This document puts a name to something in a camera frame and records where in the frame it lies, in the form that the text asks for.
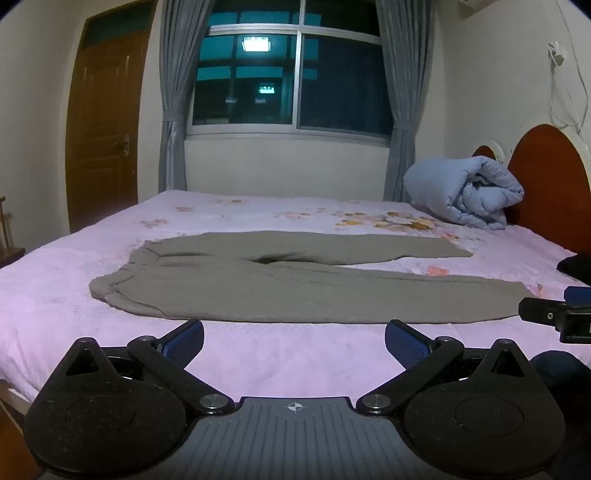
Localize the white power cable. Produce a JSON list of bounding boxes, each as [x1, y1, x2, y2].
[[549, 46, 591, 131]]

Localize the grey pants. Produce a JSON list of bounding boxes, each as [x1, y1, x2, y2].
[[89, 231, 536, 324]]

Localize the dark cloth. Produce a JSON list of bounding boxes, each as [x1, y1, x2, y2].
[[556, 253, 591, 282]]

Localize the sliding glass window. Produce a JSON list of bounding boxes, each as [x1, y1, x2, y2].
[[185, 0, 394, 140]]

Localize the rolled light blue quilt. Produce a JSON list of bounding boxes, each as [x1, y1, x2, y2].
[[403, 156, 526, 232]]

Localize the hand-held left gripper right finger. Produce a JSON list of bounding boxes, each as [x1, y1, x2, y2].
[[356, 319, 534, 415]]

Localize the dark blue clothing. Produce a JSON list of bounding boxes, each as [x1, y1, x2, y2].
[[529, 350, 591, 418]]

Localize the grey curtain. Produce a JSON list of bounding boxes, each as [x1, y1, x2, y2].
[[375, 0, 437, 204], [157, 0, 218, 193]]

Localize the wooden chair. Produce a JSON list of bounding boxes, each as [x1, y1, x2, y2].
[[0, 194, 27, 269]]

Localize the brown wooden headboard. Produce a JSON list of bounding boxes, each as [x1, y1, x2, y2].
[[471, 124, 591, 257]]

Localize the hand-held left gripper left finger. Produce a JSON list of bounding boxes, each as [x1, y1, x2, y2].
[[60, 319, 235, 415]]

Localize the bed with pink floral sheet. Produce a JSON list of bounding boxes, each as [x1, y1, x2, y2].
[[0, 189, 591, 404]]

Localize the brown wooden door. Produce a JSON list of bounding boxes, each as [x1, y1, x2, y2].
[[67, 0, 158, 234]]

